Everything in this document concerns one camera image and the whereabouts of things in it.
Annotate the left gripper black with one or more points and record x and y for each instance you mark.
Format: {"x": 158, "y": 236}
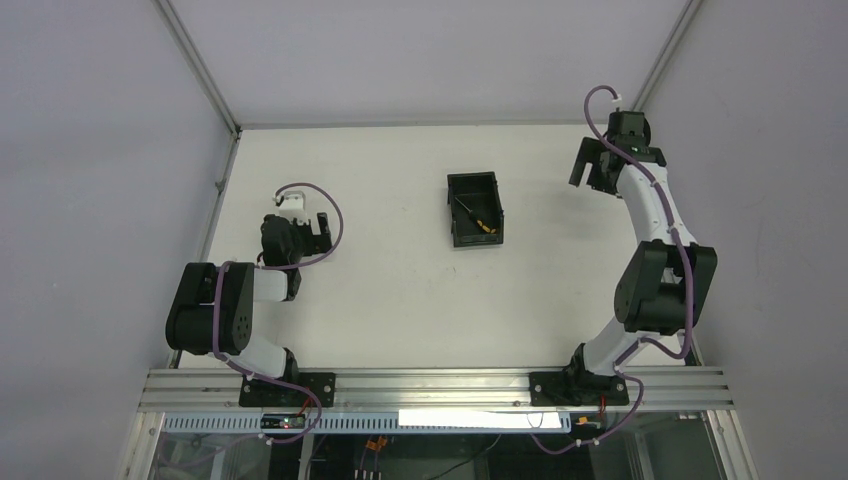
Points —
{"x": 313, "y": 236}

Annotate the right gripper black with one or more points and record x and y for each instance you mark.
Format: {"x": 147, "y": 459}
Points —
{"x": 592, "y": 163}

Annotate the black yellow screwdriver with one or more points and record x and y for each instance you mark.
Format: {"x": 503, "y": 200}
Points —
{"x": 475, "y": 218}

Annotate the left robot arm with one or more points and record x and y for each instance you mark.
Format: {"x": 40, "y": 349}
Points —
{"x": 212, "y": 311}

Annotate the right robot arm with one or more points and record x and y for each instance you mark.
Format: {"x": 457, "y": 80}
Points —
{"x": 660, "y": 295}

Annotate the black plastic bin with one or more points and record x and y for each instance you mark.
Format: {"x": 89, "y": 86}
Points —
{"x": 480, "y": 192}

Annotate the small electronics board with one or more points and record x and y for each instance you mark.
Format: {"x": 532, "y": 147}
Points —
{"x": 283, "y": 422}

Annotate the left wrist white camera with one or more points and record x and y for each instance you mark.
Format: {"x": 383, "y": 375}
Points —
{"x": 291, "y": 205}

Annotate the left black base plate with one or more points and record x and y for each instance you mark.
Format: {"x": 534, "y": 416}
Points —
{"x": 261, "y": 394}

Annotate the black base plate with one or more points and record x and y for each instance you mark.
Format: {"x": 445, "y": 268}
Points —
{"x": 561, "y": 389}
{"x": 261, "y": 394}

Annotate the slotted cable duct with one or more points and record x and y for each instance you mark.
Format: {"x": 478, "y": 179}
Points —
{"x": 401, "y": 422}

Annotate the aluminium frame rail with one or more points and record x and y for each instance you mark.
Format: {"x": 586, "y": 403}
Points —
{"x": 655, "y": 388}

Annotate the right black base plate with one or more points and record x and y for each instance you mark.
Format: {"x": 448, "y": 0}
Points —
{"x": 561, "y": 389}

